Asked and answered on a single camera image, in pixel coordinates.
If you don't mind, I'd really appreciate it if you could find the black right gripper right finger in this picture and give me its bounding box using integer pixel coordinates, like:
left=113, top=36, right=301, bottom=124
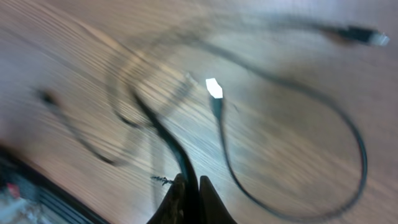
left=200, top=175, right=237, bottom=224

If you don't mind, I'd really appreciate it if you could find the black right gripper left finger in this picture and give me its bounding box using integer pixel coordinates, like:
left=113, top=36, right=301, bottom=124
left=147, top=174, right=187, bottom=224

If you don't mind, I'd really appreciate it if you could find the thin black USB cable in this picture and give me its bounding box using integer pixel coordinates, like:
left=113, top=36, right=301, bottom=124
left=35, top=70, right=200, bottom=224

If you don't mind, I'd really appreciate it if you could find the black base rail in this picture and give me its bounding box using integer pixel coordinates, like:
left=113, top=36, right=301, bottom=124
left=1, top=145, right=108, bottom=224

